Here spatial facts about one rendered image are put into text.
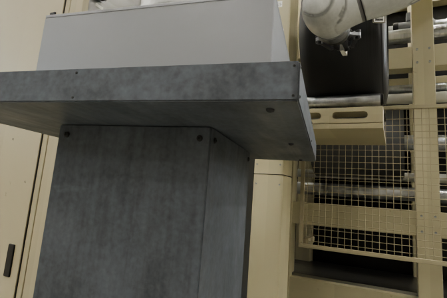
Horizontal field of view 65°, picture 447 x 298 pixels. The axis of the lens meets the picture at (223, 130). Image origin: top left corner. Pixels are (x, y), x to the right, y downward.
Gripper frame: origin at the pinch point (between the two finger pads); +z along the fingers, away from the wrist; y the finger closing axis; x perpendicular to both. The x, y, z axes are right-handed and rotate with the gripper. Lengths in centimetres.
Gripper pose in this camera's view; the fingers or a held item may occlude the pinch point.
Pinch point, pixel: (343, 48)
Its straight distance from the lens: 122.9
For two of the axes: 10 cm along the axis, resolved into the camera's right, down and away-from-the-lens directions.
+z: 4.4, 0.6, 9.0
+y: -9.0, 0.1, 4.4
